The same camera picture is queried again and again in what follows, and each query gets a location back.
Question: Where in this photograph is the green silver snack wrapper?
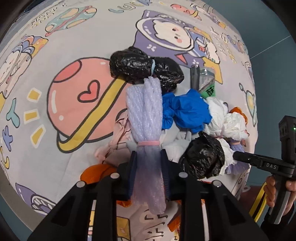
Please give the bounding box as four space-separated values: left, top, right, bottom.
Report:
198 67 216 99

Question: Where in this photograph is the pink cloth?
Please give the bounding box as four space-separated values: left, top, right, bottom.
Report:
95 110 131 167

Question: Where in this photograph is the round black plastic bag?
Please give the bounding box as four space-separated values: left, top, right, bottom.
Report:
179 132 225 180

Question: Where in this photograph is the orange plastic bag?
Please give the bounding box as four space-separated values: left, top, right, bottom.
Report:
80 164 117 184

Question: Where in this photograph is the blue plastic bag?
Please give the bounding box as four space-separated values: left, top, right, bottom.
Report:
162 89 212 133

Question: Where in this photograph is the purple foam net sleeve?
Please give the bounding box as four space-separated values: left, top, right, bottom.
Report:
224 138 250 176

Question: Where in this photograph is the lavender foam net sleeve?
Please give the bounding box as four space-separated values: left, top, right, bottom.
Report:
126 76 166 215

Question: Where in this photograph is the white plastic bag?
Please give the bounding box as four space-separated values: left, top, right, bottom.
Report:
204 97 249 175

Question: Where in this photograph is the black plastic bag bundle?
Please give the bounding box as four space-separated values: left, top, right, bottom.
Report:
109 46 185 94

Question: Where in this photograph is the black sleeved right forearm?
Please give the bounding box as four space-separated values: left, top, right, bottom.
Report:
260 205 296 241

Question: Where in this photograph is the yellow rimmed trash bin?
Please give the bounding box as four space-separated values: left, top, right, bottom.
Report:
249 182 266 222

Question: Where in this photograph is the person's right hand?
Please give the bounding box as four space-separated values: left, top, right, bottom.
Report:
263 175 296 216

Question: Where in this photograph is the cartoon space bed sheet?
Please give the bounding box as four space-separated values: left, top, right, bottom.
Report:
1 1 258 231

